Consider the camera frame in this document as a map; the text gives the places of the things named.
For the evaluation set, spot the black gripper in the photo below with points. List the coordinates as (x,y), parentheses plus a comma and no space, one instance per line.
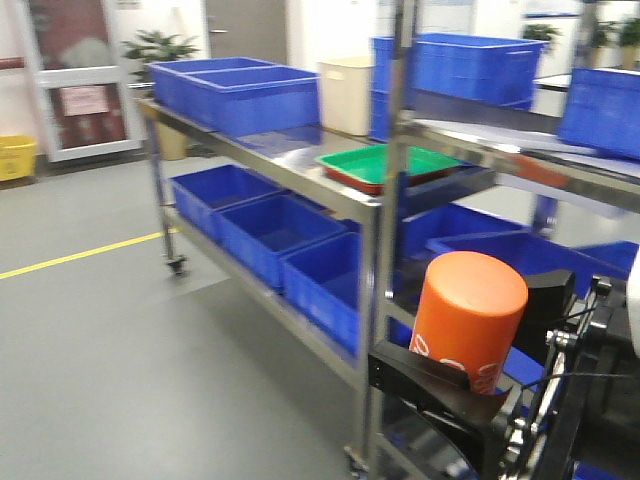
(584,410)

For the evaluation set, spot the orange cylindrical capacitor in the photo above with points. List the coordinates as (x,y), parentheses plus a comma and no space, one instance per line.
(470,308)

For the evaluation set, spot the red plastic tray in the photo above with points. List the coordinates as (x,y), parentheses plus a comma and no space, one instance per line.
(376,188)

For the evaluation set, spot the steel two-tier cart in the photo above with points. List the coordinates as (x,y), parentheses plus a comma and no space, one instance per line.
(300,244)

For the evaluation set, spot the beige plastic bin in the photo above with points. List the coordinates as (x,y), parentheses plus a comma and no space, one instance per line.
(344,89)

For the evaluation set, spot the blue bin top cart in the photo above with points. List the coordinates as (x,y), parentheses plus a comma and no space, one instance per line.
(237,96)

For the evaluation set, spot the potted green plant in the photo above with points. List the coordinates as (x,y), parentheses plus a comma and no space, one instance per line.
(149,46)

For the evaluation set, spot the yellow caution sign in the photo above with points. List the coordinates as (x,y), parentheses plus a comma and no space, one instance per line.
(18,157)

